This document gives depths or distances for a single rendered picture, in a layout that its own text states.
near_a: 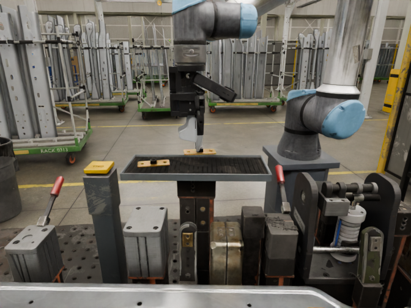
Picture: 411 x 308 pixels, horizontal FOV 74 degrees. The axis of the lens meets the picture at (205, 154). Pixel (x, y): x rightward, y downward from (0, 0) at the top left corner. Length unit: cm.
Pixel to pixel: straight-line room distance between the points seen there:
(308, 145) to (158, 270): 62
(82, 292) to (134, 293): 10
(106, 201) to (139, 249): 22
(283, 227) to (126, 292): 35
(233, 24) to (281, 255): 52
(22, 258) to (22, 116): 396
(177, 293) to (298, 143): 61
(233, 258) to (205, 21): 50
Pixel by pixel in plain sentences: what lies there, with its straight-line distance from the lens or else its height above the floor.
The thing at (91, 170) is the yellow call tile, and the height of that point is 116.
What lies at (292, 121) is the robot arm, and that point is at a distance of 97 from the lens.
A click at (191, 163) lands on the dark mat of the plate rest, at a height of 116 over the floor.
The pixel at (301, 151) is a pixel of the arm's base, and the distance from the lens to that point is 97.
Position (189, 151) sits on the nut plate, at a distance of 72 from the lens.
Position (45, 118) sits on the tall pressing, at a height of 59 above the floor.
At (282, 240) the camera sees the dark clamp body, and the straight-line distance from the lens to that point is 64.
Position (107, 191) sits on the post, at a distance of 77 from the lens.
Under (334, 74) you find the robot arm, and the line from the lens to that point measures 85.
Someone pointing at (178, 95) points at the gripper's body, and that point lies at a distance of 65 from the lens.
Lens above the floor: 144
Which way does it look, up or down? 20 degrees down
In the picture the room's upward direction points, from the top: straight up
